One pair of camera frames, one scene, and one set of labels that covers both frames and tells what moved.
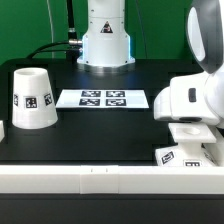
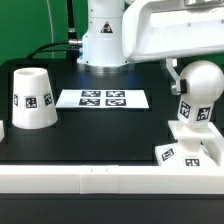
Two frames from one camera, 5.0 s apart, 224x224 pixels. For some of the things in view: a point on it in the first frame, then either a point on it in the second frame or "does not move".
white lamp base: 190,151 does not move
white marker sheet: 101,98 does not move
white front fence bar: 111,179 does not move
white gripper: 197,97 → 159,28
